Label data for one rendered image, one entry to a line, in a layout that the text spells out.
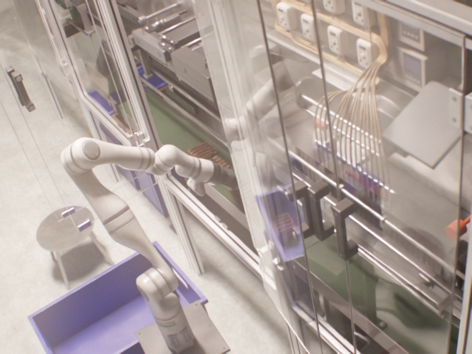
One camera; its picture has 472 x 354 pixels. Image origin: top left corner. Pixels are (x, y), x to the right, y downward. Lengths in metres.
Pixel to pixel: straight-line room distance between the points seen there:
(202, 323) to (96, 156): 0.67
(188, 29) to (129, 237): 1.09
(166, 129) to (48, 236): 0.81
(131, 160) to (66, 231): 1.26
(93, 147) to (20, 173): 2.33
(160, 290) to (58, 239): 1.32
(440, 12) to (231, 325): 2.09
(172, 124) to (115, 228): 1.05
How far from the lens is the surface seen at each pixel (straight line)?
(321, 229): 1.41
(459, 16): 0.89
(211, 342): 2.07
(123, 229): 1.81
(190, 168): 2.05
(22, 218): 3.76
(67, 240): 3.06
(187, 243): 2.86
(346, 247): 1.36
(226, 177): 2.15
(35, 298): 3.26
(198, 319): 2.13
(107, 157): 1.83
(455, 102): 0.92
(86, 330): 2.69
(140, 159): 1.93
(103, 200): 1.83
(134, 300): 2.71
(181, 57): 2.35
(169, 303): 1.93
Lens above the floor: 2.19
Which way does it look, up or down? 40 degrees down
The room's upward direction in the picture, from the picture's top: 14 degrees counter-clockwise
